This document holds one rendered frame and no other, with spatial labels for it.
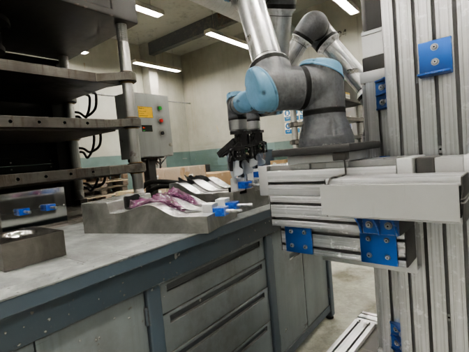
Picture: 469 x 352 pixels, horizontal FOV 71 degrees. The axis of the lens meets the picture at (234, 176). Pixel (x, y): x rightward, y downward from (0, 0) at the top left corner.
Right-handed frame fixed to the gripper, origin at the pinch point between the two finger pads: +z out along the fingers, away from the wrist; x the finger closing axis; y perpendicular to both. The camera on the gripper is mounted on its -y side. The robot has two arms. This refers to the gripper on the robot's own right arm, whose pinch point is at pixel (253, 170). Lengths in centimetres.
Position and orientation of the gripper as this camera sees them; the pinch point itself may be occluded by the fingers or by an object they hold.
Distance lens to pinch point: 168.0
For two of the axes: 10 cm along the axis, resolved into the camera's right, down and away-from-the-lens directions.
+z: 0.9, 9.9, 0.6
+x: 6.1, -1.0, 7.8
